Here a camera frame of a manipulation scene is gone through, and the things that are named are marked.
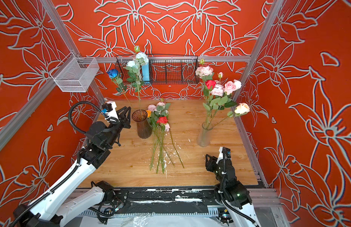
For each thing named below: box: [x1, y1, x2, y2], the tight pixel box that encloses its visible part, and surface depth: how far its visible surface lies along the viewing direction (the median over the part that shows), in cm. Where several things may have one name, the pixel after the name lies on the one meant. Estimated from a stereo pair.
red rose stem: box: [203, 79, 217, 126], surface depth 71 cm
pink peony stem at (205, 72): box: [195, 58, 214, 128], surface depth 74 cm
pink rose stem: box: [207, 79, 242, 125], surface depth 68 cm
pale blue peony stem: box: [123, 45, 150, 113], surface depth 77 cm
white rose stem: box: [217, 79, 242, 114], surface depth 68 cm
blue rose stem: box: [106, 69, 136, 113], surface depth 76 cm
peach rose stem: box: [211, 102, 251, 129], surface depth 60 cm
